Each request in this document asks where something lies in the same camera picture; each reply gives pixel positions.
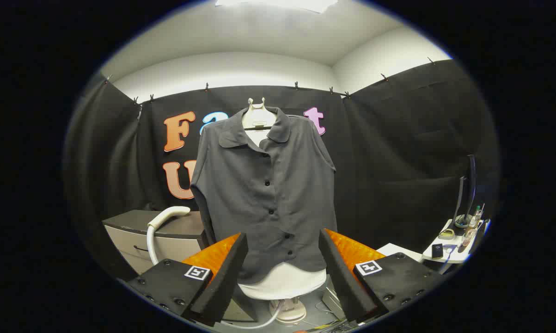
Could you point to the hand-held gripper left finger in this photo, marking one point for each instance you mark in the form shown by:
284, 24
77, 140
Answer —
227, 273

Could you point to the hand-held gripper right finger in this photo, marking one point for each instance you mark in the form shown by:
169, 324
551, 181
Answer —
340, 273

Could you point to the dark grey button shirt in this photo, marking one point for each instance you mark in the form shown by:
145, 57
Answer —
268, 208

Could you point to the white garment steamer head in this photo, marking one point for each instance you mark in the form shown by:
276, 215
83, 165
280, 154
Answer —
169, 214

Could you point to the white steamer base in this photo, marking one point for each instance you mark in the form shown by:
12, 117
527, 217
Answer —
289, 312

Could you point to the grey metal box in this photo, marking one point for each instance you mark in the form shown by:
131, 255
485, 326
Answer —
333, 303

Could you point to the white paper sheet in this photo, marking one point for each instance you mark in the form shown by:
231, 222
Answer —
398, 251

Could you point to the grey drawer cabinet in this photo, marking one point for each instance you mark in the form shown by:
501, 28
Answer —
176, 229

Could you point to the black smartphone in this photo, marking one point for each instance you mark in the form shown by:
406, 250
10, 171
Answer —
437, 251

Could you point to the white side table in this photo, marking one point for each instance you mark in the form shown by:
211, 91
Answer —
451, 255

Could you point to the black backdrop cloth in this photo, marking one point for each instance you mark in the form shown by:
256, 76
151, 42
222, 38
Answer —
398, 162

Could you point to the small clear bottle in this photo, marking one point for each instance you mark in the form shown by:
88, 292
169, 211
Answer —
478, 213

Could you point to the white hanger form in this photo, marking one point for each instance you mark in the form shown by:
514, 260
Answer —
258, 115

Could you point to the row of black clips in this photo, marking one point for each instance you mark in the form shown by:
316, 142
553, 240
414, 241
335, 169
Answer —
296, 85

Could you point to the ceiling light panel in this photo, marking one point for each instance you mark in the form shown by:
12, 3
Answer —
278, 3

